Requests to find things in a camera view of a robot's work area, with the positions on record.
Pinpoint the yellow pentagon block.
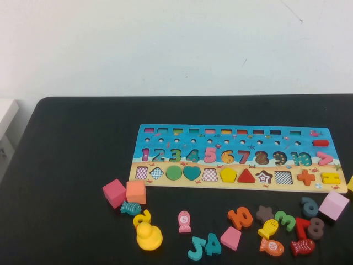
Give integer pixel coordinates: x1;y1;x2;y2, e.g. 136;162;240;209
220;167;238;184

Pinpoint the colourful wooden puzzle board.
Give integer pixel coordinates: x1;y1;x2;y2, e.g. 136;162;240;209
129;123;349;194

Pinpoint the pink digit five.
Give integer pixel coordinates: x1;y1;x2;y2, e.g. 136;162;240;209
204;146;218;163

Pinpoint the green circle block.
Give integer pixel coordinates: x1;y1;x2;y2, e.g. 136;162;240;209
165;165;184;182

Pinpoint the teal heart block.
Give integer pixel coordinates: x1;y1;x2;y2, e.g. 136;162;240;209
183;165;202;182

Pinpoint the orange wooden cube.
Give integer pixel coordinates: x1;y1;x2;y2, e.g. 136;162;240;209
126;181;147;205

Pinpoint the red triangle block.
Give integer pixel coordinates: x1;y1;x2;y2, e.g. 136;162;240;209
237;168;257;184

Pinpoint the dark pink wooden cube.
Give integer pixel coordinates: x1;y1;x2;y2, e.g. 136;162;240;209
102;178;128;209

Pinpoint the teal wooden fish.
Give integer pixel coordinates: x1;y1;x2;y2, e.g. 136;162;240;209
120;200;142;216

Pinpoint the pink fish with five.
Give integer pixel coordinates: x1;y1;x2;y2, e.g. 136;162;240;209
178;210;192;234

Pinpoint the yellow digit two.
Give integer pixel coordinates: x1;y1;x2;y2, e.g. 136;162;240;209
132;209;152;229

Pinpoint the orange number ten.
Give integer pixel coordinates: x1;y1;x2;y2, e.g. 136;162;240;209
227;206;254;230

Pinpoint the yellow toy duck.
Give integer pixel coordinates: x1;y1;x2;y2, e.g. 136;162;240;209
136;222;163;251

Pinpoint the teal digit five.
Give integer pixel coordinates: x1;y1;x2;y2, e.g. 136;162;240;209
187;236;207;261

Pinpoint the teal digit four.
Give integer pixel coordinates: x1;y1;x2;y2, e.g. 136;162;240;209
204;232;222;256

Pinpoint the pink trapezoid block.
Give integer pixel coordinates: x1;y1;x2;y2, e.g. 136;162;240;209
220;226;242;251

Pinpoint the brown star block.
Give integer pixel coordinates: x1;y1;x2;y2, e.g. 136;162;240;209
255;205;275;225

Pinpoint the yellow wooden fish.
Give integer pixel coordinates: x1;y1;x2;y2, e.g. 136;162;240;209
256;218;279;240

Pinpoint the orange plus sign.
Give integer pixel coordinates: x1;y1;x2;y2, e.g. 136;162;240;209
297;169;316;186

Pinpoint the green digit three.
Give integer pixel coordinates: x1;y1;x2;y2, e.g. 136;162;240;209
274;210;296;232

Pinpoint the blue-grey digit nine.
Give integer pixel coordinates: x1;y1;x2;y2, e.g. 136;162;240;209
299;196;319;218

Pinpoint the orange fish with ten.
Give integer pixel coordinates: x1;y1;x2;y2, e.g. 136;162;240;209
259;237;285;257

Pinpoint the pink greater-than sign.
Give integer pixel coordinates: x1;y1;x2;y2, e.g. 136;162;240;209
316;151;335;167

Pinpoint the red digit seven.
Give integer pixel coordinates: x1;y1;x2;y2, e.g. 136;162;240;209
294;216;312;241

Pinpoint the yellow equals sign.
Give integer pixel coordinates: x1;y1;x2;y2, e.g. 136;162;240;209
321;172;341;185

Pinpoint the brown digit eight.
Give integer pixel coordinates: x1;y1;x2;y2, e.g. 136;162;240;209
306;216;325;240

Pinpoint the red wooden fish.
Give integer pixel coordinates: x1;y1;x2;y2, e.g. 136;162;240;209
290;238;316;257

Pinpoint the light pink wooden cube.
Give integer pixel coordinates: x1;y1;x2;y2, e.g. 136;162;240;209
318;190;350;221

